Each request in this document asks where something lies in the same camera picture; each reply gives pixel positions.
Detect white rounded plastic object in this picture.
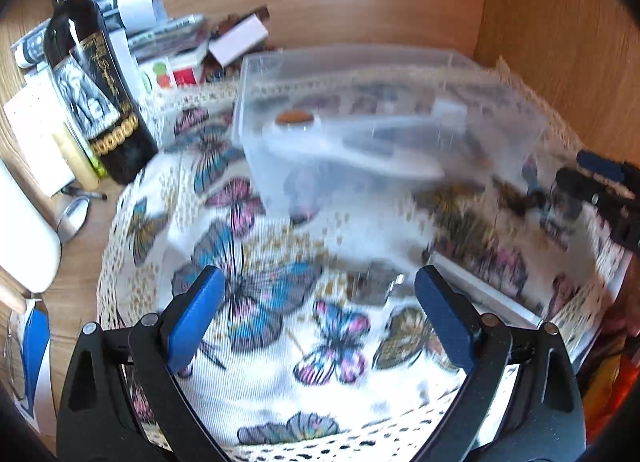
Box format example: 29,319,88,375
0,158,63,293

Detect white red green carton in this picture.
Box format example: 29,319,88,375
140,54,207,91

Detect white cardboard box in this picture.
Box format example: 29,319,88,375
208,14,269,67

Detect small silver metal object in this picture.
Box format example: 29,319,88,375
349,266,408,303

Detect black pen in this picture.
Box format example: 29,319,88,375
61,184,108,201

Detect clear plastic storage box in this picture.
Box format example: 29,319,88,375
231,44,548,225

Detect blue and white booklet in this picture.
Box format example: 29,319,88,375
9,298,57,435

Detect dark wine bottle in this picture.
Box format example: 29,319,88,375
42,0,160,186

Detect white paper sheet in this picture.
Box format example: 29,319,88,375
4,72,77,199

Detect butterfly printed lace cloth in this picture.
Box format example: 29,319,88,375
96,60,632,462

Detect yellow green tube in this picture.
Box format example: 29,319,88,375
52,123,108,191

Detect round metal ring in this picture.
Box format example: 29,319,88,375
56,196,93,244

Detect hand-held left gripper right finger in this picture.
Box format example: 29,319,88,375
414,266,586,462

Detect colourful packets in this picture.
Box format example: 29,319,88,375
575,262,640,448

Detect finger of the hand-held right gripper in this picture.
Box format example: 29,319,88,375
576,150,640,183
555,168,640,253

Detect stack of papers and leaflets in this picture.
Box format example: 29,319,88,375
11,0,211,73

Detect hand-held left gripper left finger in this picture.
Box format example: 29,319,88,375
56,266,231,462

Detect orange brown oval object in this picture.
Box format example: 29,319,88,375
275,110,321,127

